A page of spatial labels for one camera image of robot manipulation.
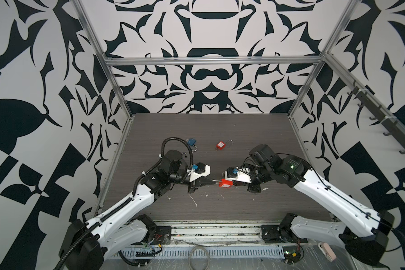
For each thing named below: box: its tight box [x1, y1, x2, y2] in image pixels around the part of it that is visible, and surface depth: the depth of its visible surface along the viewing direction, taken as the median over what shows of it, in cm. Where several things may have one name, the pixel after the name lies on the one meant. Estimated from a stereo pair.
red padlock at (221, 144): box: [215, 138, 234, 151], surface depth 105 cm
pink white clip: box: [317, 242, 337, 262], surface depth 69 cm
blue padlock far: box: [186, 137, 198, 152], surface depth 107 cm
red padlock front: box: [218, 178, 234, 188], surface depth 68 cm
